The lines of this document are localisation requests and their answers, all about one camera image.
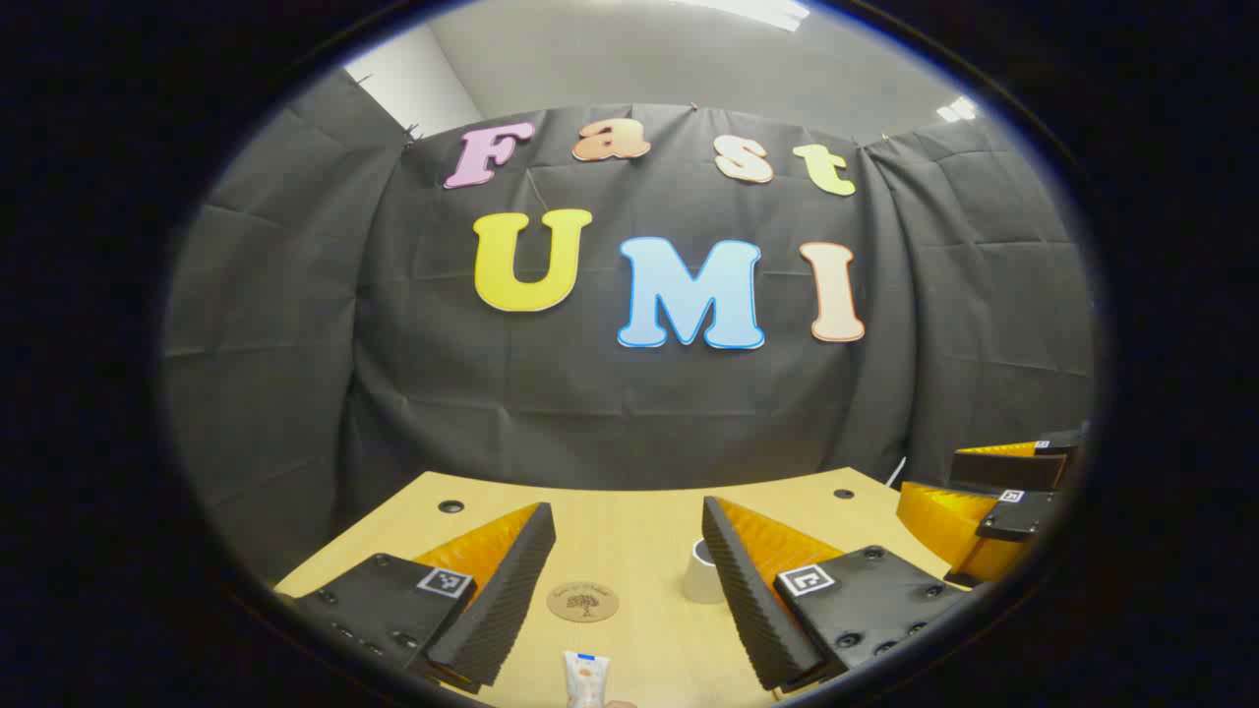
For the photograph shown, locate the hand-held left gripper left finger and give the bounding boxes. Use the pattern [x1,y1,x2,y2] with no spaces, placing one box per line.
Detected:
[275,501,558,694]

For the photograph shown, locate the light wooden desktop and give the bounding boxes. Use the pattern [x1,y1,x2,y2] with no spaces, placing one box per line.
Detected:
[273,470,970,708]

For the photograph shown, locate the black backdrop cloth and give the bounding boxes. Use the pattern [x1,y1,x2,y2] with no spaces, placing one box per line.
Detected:
[162,69,1098,586]

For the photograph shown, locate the white toothpaste tube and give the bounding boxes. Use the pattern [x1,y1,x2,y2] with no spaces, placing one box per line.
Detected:
[563,650,612,708]

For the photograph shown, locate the white cup with wooden handle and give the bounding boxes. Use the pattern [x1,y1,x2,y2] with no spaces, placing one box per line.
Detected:
[683,537,730,605]

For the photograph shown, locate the round cork coaster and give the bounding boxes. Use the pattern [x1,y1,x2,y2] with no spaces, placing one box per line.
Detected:
[546,580,622,623]

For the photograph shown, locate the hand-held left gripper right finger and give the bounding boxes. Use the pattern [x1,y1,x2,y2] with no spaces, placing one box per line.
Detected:
[700,497,971,693]

